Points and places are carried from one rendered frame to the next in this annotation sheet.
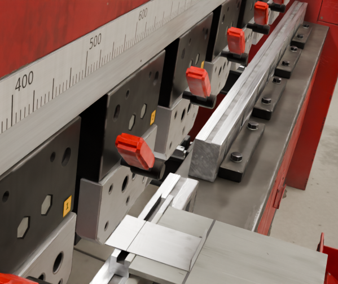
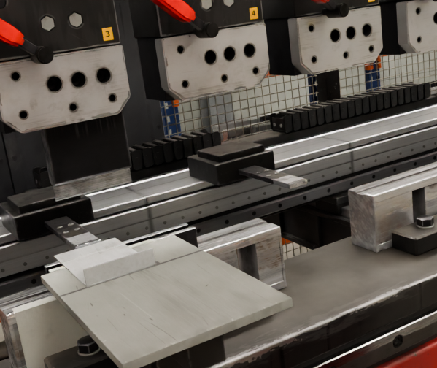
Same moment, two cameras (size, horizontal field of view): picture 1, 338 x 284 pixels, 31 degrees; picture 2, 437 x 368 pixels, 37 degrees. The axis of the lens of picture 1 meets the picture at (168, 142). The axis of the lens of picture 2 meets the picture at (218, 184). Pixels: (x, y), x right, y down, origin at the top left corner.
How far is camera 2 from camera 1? 0.79 m
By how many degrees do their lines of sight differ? 46
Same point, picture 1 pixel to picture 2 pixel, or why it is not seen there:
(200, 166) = (360, 229)
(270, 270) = (179, 300)
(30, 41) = not seen: outside the picture
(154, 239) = (103, 258)
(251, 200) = (406, 275)
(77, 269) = not seen: outside the picture
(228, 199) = (374, 270)
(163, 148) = (1, 113)
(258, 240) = (219, 272)
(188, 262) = (99, 280)
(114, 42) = not seen: outside the picture
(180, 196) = (232, 237)
